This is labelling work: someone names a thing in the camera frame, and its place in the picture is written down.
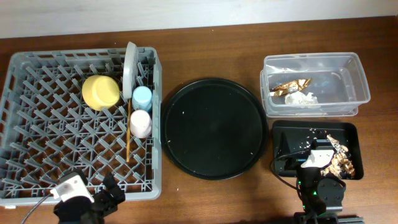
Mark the grey plate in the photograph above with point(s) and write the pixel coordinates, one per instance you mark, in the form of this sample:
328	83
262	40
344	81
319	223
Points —
130	69

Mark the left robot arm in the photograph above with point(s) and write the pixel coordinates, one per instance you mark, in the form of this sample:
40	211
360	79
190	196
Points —
77	205

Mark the white tissue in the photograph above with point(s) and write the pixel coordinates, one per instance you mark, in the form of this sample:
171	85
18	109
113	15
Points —
299	98

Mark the wooden chopstick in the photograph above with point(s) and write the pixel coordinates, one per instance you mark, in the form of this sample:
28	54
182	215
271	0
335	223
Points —
128	132

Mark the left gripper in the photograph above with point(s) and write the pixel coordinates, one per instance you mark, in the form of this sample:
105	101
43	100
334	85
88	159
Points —
106	196

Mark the gold snack wrapper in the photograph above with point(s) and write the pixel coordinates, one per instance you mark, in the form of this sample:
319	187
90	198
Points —
291	87

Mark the grey dishwasher rack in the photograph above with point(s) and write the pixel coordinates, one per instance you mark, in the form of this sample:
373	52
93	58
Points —
47	129

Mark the pink cup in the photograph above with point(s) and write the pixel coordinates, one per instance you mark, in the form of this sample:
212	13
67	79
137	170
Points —
140	124

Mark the clear plastic bin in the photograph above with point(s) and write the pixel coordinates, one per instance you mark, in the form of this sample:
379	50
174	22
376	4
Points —
339	83

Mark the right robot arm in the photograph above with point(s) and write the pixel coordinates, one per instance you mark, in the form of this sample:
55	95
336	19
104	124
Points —
321	196

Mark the black rectangular tray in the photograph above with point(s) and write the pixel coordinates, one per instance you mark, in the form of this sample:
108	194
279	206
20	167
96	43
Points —
304	132

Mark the yellow bowl with food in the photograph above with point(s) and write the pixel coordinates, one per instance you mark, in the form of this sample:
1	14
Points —
100	91

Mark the round black tray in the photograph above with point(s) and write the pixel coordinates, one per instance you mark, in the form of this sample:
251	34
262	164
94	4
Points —
214	129

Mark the pile of food scraps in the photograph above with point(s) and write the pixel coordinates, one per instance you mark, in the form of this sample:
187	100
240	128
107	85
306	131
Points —
341	165

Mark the blue cup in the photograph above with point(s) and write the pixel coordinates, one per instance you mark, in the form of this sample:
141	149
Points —
142	98

